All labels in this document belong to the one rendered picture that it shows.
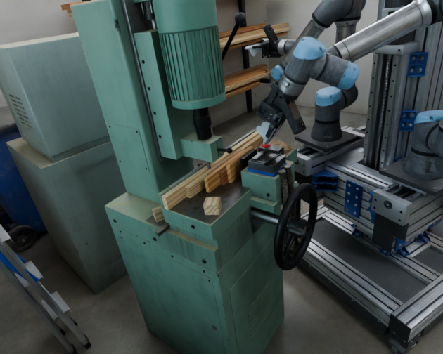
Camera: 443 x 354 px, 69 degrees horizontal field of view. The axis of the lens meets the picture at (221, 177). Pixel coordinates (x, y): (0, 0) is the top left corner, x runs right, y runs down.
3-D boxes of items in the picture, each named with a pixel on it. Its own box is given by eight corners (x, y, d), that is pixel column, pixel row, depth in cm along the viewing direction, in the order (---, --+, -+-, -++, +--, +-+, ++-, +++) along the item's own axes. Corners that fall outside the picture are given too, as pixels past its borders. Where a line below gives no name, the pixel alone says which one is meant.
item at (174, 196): (168, 210, 105) (165, 197, 102) (164, 208, 106) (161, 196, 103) (261, 141, 145) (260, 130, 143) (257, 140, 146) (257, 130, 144)
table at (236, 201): (238, 252, 92) (236, 236, 89) (164, 223, 109) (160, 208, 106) (319, 163, 133) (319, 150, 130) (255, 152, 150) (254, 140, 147)
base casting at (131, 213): (216, 274, 103) (213, 252, 99) (108, 223, 136) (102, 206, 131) (281, 204, 134) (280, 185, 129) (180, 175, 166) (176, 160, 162)
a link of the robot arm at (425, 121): (435, 138, 124) (443, 104, 117) (459, 152, 112) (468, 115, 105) (403, 142, 124) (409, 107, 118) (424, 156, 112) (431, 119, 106)
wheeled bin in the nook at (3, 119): (12, 262, 233) (-59, 138, 187) (-9, 235, 267) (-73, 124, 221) (93, 217, 272) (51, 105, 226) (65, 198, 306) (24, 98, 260)
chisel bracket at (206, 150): (213, 166, 109) (209, 144, 105) (183, 159, 117) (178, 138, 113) (226, 158, 114) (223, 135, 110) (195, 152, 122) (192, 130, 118)
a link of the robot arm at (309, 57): (332, 53, 84) (302, 43, 83) (311, 89, 92) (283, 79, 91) (327, 41, 90) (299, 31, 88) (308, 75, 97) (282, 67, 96)
